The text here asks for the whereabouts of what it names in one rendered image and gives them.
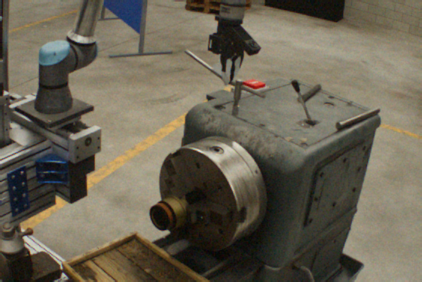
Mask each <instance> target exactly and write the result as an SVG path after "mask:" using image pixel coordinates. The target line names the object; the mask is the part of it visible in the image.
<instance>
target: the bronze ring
mask: <svg viewBox="0 0 422 282"><path fill-rule="evenodd" d="M187 206H189V204H188V203H187V202H186V201H185V200H184V199H183V198H177V197H176V196H175V195H167V196H166V197H165V198H164V199H162V200H160V201H158V202H157V203H156V204H154V205H153V206H151V208H150V210H149V216H150V220H151V221H152V222H153V224H154V226H155V227H156V228H158V230H159V231H166V230H168V229H173V228H175V227H182V226H184V225H185V223H186V222H187V220H188V213H187V210H186V209H185V207H187Z"/></svg>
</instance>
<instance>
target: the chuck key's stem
mask: <svg viewBox="0 0 422 282"><path fill-rule="evenodd" d="M240 85H243V79H241V78H237V79H236V83H235V89H234V106H233V112H232V115H235V116H236V115H238V111H239V106H238V105H239V100H240V98H241V91H242V90H241V89H240Z"/></svg>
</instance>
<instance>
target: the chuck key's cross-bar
mask: <svg viewBox="0 0 422 282"><path fill-rule="evenodd" d="M185 53H186V54H187V55H188V56H190V57H191V58H193V59H194V60H196V61H197V62H198V63H199V64H200V65H202V66H204V67H205V68H207V69H208V70H209V71H211V73H213V74H214V75H216V76H217V77H218V78H220V79H221V80H223V79H222V76H221V75H219V74H218V73H216V72H215V71H214V70H213V68H211V67H210V66H208V65H207V64H206V63H205V62H204V61H202V60H200V59H199V58H197V57H196V56H195V55H193V54H192V53H191V52H190V51H188V50H185ZM235 83H236V82H232V81H229V83H228V84H230V85H232V86H235ZM240 89H241V90H244V91H246V92H248V93H252V94H255V95H256V96H259V97H262V98H265V94H263V93H260V92H258V91H255V90H252V89H249V88H247V87H246V86H243V85H240Z"/></svg>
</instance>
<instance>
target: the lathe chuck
mask: <svg viewBox="0 0 422 282"><path fill-rule="evenodd" d="M214 146H215V147H219V148H220V149H221V150H222V151H223V152H222V153H215V152H212V151H211V148H212V147H214ZM179 150H180V152H181V154H182V157H183V160H184V162H185V166H186V167H187V170H188V173H189V176H190V177H191V179H192V181H193V183H194V185H195V186H197V188H196V190H194V191H192V192H191V193H188V194H186V195H183V196H182V197H181V198H183V199H184V200H185V201H186V202H187V203H188V204H190V201H193V202H195V201H196V202H198V201H200V200H202V199H206V198H207V200H209V201H212V202H215V203H217V204H221V205H223V206H225V207H229V208H231V209H233V210H237V211H240V210H242V209H241V207H244V219H243V222H237V223H235V222H233V221H232V222H230V223H228V224H227V225H225V226H223V227H222V226H220V225H216V224H215V223H212V222H208V223H207V224H203V223H201V222H198V221H196V222H193V223H191V224H190V226H189V228H188V230H187V232H186V233H185V236H184V239H186V240H187V241H188V242H189V243H191V244H192V245H194V246H196V247H198V248H200V249H202V250H207V251H219V250H223V249H224V248H226V247H229V246H230V245H232V244H233V243H235V241H236V242H237V240H240V239H241V238H244V237H245V236H247V235H248V234H249V233H250V232H251V231H252V230H253V229H254V227H255V224H256V222H257V219H258V212H260V200H259V194H258V188H257V185H256V183H255V179H254V176H253V175H252V172H251V170H250V169H249V167H248V165H247V164H246V162H244V160H243V159H242V158H241V157H240V156H239V155H238V154H237V153H236V152H235V151H234V150H233V149H232V148H231V147H230V146H228V145H226V144H224V143H222V142H220V141H217V140H214V139H202V140H198V141H197V142H194V143H189V144H187V145H185V146H182V147H179V149H177V150H175V151H172V152H171V153H169V154H168V156H166V158H165V159H164V162H165V161H167V160H169V159H171V158H173V155H172V153H174V152H177V151H179ZM164 162H163V164H162V167H161V172H160V179H159V187H160V194H161V200H162V199H164V198H165V196H164V193H163V191H165V190H167V189H168V188H167V185H166V183H165V181H164V180H165V178H166V179H167V177H169V175H168V173H167V170H166V168H165V166H164Z"/></svg>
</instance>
